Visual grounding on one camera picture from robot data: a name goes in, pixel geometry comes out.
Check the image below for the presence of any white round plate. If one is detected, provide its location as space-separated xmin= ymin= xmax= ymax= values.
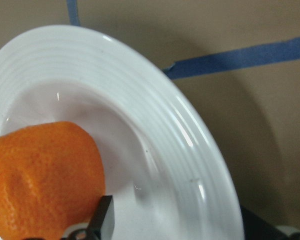
xmin=0 ymin=25 xmax=245 ymax=240

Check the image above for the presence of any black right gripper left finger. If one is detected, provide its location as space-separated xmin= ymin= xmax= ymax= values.
xmin=86 ymin=195 xmax=115 ymax=240

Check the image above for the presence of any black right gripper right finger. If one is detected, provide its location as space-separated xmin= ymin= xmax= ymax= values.
xmin=241 ymin=205 xmax=289 ymax=240

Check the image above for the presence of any orange fruit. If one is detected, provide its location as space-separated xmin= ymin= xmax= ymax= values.
xmin=0 ymin=121 xmax=106 ymax=240

